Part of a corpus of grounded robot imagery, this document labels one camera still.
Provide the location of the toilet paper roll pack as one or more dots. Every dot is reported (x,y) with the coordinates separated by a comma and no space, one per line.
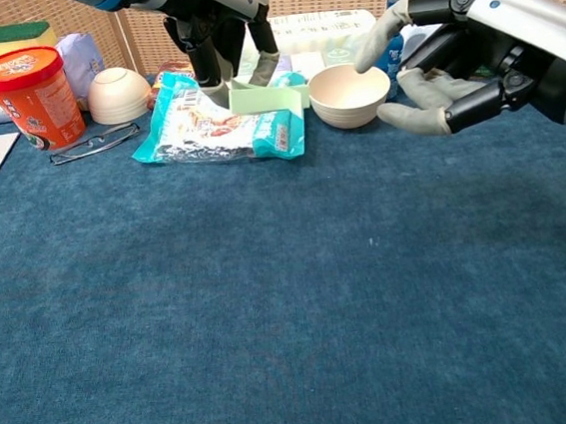
(320,30)

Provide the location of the teal snack bag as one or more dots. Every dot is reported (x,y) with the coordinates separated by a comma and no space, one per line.
(194,125)

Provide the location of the small blue bottle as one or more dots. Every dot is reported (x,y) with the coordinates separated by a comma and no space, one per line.
(394,68)

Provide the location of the brown orange cookie pack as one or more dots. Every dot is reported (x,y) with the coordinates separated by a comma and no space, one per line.
(169,68)

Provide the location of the black rimmed glasses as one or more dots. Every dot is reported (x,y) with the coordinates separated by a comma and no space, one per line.
(91,142)

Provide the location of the upright beige bowl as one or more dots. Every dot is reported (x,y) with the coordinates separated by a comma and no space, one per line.
(350,100)

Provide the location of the green tissue packet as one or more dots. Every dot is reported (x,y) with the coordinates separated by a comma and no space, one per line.
(340,55)
(249,67)

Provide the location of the red instant noodle cup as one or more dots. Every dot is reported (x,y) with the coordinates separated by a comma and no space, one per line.
(37,105)

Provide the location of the blue table cloth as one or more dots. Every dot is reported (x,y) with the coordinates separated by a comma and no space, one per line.
(291,296)

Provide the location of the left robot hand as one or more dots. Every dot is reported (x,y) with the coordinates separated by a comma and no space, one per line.
(214,13)

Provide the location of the overturned beige bowl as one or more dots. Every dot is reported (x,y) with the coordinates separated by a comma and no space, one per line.
(119,97)

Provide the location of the light green card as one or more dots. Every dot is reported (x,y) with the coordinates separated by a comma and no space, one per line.
(262,100)

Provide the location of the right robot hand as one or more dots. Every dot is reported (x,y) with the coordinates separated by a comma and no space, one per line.
(522,38)

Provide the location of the green yellow sponge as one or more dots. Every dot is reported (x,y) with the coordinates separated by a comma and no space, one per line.
(11,40)

